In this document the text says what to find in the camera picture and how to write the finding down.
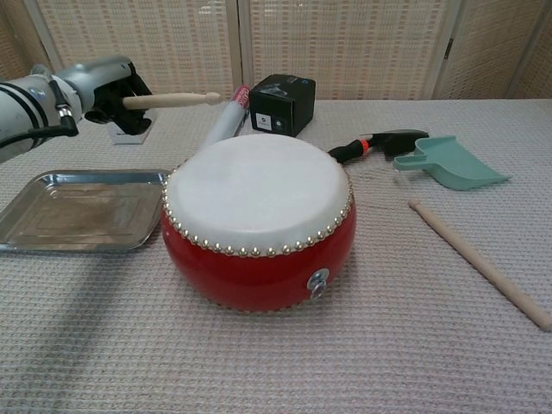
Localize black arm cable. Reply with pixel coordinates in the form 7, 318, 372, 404
0, 76, 80, 151

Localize stainless steel tray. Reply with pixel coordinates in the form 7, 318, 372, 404
0, 168, 173, 254

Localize teal plastic dustpan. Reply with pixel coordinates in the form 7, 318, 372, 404
392, 135, 513, 191

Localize woven folding screen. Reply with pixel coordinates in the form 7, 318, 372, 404
0, 0, 552, 109

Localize red drum white skin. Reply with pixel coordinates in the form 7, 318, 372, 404
160, 133, 358, 312

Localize wooden drumstick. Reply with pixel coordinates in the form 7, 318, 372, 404
408, 198, 552, 332
122, 91, 225, 110

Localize plastic wrap roll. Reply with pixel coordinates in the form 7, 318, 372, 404
198, 85, 252, 150

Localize black garden trowel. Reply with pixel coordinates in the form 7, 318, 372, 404
327, 129, 430, 166

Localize white stapler box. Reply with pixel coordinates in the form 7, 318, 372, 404
110, 116, 153, 146

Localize beige woven tablecloth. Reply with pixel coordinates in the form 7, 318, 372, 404
0, 98, 552, 414

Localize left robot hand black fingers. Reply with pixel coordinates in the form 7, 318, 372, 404
53, 54, 154, 137

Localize black cardboard box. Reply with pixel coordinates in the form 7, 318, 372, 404
248, 73, 317, 138

